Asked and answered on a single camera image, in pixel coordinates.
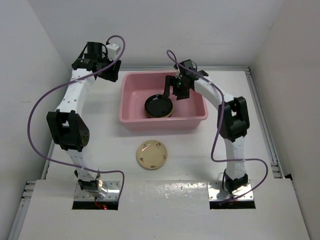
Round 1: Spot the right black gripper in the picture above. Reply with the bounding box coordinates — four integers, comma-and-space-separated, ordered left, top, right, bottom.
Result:
163, 75, 191, 100

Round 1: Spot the black plate front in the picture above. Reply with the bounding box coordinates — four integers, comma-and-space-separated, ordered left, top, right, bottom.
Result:
144, 94, 174, 113

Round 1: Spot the cream floral plate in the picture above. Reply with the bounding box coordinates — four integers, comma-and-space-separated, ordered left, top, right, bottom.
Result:
136, 140, 168, 171

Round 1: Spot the lime green plate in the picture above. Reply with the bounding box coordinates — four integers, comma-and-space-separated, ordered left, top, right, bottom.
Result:
145, 111, 173, 119

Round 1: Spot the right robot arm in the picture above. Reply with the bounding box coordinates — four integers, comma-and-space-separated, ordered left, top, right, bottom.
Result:
164, 59, 250, 197

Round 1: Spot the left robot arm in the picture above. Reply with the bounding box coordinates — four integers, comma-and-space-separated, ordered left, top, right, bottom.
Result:
46, 42, 121, 200

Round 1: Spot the pink plastic bin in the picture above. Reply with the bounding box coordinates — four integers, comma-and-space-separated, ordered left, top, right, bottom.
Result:
118, 70, 208, 131

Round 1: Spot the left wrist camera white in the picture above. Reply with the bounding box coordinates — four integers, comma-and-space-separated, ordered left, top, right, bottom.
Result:
106, 43, 121, 61

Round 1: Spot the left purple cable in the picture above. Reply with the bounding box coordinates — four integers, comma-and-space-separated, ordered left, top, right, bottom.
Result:
27, 35, 126, 201

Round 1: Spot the purple cable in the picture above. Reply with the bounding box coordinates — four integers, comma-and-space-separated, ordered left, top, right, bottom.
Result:
166, 49, 269, 203
27, 35, 126, 201

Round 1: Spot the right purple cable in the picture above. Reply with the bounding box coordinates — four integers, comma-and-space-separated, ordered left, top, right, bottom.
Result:
166, 49, 269, 203

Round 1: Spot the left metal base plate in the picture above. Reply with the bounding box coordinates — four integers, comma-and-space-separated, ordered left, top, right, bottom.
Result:
73, 180, 121, 202

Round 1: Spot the metal base plate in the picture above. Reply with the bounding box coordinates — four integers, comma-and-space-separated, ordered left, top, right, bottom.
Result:
73, 180, 121, 202
207, 180, 254, 202

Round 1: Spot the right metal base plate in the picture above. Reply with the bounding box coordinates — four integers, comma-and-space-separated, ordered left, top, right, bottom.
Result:
207, 180, 254, 202

